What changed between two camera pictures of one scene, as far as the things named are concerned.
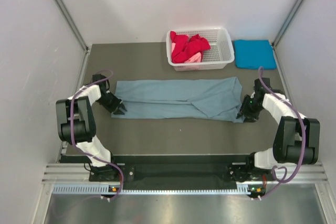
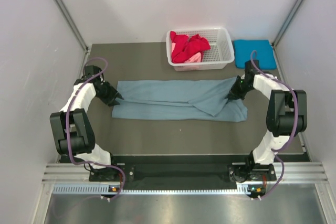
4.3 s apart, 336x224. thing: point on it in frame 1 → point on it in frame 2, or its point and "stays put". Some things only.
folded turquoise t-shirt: (253, 54) stays put
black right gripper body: (250, 108) → (239, 89)
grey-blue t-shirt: (214, 99) stays put
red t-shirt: (185, 46) stays put
